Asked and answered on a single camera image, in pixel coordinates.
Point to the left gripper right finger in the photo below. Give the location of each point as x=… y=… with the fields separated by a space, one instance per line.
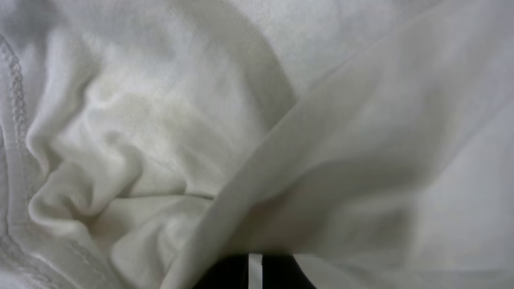
x=283 y=272

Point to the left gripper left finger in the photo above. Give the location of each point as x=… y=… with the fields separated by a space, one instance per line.
x=228 y=273

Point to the white t-shirt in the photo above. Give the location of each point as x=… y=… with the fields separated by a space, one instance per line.
x=142 y=141

